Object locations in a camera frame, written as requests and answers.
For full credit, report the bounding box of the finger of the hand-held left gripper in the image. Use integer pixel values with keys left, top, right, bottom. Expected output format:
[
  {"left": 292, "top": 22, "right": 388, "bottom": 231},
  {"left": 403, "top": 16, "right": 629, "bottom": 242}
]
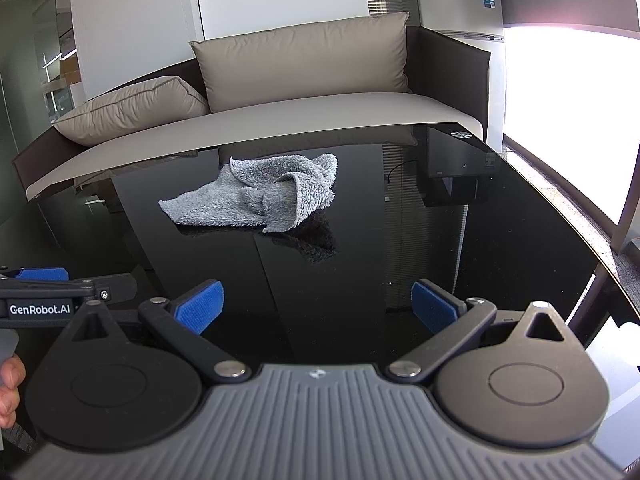
[{"left": 0, "top": 266, "right": 138, "bottom": 307}]

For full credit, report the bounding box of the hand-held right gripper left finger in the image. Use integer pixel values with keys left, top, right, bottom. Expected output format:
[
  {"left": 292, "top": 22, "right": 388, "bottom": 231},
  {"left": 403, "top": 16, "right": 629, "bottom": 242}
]
[{"left": 57, "top": 279, "right": 253, "bottom": 386}]

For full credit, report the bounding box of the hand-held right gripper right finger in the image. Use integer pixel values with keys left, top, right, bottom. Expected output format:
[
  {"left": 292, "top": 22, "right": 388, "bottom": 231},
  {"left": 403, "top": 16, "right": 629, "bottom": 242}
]
[{"left": 385, "top": 278, "right": 586, "bottom": 387}]

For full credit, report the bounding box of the grey fuzzy towel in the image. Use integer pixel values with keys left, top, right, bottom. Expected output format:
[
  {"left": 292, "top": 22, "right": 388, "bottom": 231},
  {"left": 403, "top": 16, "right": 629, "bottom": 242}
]
[{"left": 158, "top": 153, "right": 338, "bottom": 234}]

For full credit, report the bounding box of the person's left hand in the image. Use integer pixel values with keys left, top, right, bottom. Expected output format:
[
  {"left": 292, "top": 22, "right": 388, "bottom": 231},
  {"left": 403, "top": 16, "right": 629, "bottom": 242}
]
[{"left": 0, "top": 352, "right": 27, "bottom": 429}]

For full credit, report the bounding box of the small beige cushion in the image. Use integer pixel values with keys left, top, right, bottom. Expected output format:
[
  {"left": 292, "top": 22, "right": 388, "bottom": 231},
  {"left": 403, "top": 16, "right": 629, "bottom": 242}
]
[{"left": 52, "top": 76, "right": 210, "bottom": 147}]

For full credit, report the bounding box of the cardboard box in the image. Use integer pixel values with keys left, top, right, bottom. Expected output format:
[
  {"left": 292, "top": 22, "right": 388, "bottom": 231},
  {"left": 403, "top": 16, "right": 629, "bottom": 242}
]
[{"left": 59, "top": 50, "right": 82, "bottom": 85}]

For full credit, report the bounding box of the dark brown sofa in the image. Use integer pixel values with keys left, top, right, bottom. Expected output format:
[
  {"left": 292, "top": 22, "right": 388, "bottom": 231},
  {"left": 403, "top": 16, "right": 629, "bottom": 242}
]
[{"left": 11, "top": 25, "right": 493, "bottom": 203}]

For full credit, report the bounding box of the large beige cushion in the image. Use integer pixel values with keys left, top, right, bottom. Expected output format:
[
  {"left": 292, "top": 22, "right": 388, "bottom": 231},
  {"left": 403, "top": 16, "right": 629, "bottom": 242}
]
[{"left": 189, "top": 11, "right": 412, "bottom": 111}]

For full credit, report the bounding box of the silver mini fridge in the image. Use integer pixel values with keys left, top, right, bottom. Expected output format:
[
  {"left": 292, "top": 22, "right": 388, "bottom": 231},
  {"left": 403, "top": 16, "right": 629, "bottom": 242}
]
[{"left": 402, "top": 0, "right": 506, "bottom": 147}]

